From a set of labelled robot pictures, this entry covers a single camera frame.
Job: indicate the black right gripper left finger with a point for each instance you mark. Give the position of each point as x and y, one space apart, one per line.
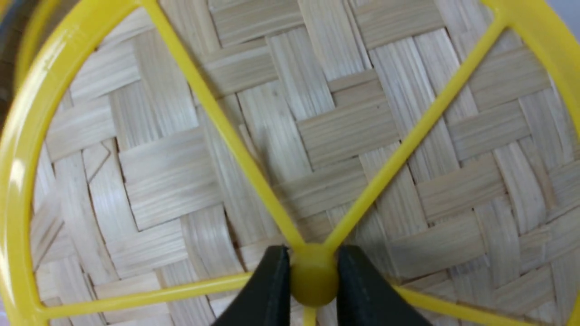
265 299

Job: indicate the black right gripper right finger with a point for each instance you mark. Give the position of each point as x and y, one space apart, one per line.
365 298

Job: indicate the yellow bamboo steamer lid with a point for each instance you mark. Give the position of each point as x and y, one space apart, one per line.
157 148

